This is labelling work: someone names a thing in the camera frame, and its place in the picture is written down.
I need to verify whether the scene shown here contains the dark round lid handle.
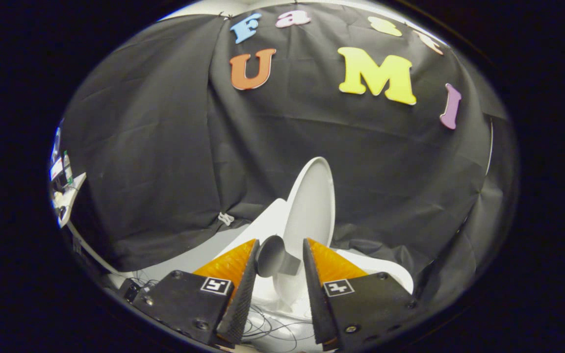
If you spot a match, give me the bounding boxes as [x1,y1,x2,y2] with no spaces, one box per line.
[256,235,302,277]

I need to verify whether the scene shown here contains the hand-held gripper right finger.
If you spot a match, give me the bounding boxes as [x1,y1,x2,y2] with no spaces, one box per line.
[303,238,418,351]

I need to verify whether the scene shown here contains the cluttered white shelf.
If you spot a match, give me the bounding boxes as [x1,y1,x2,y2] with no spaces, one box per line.
[50,123,87,228]

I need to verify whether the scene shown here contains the black backdrop cloth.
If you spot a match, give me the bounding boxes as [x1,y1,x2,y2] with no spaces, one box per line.
[59,2,518,314]

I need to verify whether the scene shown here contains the thin black cables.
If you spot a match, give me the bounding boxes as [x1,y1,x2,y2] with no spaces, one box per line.
[241,304,322,351]

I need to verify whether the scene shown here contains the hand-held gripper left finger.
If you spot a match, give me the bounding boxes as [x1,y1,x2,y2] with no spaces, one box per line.
[132,239,261,349]

